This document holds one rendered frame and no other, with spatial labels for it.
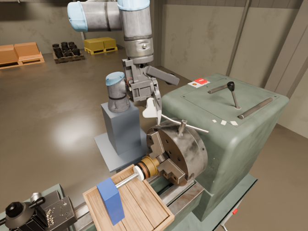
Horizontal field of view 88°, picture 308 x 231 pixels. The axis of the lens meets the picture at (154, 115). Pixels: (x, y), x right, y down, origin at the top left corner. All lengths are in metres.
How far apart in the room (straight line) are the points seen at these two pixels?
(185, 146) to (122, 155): 0.68
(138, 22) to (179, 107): 0.52
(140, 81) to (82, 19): 0.23
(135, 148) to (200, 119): 0.67
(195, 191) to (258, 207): 1.24
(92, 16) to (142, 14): 0.16
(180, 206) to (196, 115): 0.46
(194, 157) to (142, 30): 0.51
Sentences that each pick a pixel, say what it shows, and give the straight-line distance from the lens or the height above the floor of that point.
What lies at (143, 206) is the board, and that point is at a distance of 0.90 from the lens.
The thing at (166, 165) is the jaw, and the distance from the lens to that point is 0.75.
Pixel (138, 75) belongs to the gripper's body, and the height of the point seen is 1.53.
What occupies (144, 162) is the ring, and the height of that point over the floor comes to 1.12.
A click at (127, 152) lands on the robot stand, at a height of 0.75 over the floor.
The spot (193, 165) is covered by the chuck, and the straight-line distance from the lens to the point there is 0.71.
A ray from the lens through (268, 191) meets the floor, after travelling 2.30.
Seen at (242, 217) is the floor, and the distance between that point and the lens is 2.01.
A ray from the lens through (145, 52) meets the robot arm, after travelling 0.44.
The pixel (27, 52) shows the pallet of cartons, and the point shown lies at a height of 0.25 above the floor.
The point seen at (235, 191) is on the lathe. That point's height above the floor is 0.54.
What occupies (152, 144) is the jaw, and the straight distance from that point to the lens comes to 0.74.
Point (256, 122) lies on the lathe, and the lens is 0.86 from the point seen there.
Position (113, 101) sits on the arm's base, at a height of 1.18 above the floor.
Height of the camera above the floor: 1.70
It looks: 36 degrees down
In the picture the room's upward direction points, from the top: straight up
